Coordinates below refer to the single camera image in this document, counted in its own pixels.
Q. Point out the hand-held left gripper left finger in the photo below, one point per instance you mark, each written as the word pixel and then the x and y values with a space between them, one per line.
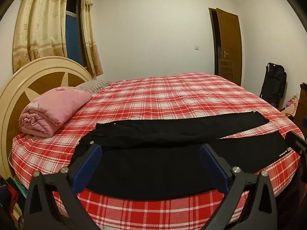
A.
pixel 89 166

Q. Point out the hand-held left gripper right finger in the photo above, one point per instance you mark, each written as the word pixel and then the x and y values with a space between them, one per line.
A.
pixel 213 167

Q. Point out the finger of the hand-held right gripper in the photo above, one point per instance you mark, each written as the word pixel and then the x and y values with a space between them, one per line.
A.
pixel 296 140

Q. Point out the black pants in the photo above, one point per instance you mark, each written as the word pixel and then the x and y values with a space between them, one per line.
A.
pixel 156 167

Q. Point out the wooden cabinet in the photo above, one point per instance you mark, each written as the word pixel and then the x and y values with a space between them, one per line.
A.
pixel 302 110

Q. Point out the black bag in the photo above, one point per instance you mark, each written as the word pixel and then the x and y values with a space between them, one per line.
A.
pixel 273 81

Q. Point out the pink folded quilt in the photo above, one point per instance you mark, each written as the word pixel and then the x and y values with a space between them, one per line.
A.
pixel 55 107

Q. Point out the striped pillow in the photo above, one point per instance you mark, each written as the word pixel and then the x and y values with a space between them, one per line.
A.
pixel 93 86

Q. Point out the pile of dark clothes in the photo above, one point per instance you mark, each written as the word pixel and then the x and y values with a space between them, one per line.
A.
pixel 9 194

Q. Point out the red plaid bed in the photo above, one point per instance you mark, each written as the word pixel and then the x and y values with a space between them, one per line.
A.
pixel 168 95

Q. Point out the cream wooden headboard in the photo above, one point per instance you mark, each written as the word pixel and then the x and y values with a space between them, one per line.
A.
pixel 14 88

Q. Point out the narrow beige floral curtain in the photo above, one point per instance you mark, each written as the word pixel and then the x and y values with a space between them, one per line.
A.
pixel 90 40

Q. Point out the brown wooden door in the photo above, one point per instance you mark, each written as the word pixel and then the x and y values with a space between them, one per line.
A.
pixel 229 33

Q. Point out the window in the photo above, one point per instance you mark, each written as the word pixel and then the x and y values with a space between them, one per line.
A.
pixel 73 36

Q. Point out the wide beige floral curtain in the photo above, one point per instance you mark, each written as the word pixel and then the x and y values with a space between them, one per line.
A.
pixel 40 28

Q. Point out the brown door frame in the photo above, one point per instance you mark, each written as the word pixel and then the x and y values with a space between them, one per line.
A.
pixel 211 33

